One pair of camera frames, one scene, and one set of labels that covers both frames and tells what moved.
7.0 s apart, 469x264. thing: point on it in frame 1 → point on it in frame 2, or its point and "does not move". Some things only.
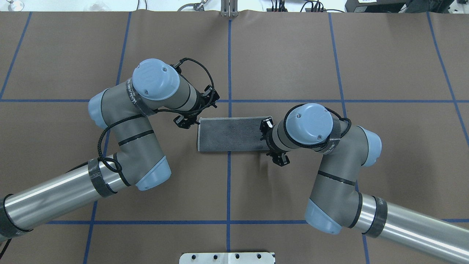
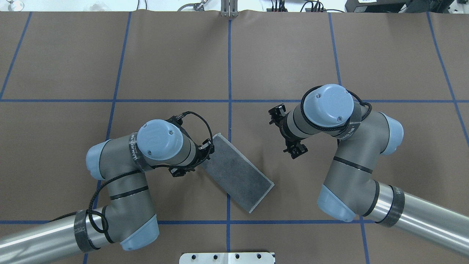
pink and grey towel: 236,134 → 237,174
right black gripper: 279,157 → 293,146
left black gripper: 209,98 → 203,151
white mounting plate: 228,258 does not move
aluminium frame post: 229,8 does not move
